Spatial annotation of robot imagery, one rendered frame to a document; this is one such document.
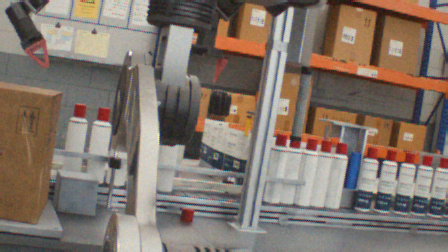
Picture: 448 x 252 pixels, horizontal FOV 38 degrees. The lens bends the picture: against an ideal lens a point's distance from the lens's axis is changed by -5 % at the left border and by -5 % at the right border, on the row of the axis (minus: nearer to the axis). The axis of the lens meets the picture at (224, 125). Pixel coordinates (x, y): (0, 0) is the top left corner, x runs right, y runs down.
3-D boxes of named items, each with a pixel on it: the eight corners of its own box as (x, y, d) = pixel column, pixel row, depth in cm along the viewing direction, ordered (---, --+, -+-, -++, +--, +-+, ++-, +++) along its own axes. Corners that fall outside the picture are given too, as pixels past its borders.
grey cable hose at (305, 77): (297, 141, 192) (310, 67, 190) (303, 143, 188) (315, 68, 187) (286, 140, 190) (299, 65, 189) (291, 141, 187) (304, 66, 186)
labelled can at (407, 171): (401, 213, 219) (412, 152, 218) (409, 216, 214) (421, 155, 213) (388, 212, 217) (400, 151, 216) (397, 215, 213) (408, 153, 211)
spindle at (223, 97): (216, 165, 262) (229, 91, 261) (224, 169, 254) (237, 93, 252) (194, 163, 259) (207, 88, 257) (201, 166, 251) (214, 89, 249)
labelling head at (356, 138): (339, 200, 226) (353, 125, 224) (358, 208, 213) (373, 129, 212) (303, 196, 221) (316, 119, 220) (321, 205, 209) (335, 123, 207)
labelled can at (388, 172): (382, 211, 217) (394, 150, 216) (391, 215, 212) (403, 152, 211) (369, 210, 215) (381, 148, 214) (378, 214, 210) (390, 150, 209)
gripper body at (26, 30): (43, 37, 190) (31, 16, 188) (43, 36, 180) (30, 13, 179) (24, 49, 189) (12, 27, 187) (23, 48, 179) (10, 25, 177)
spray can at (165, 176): (169, 190, 192) (180, 118, 191) (173, 194, 187) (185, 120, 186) (151, 188, 190) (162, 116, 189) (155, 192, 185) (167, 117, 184)
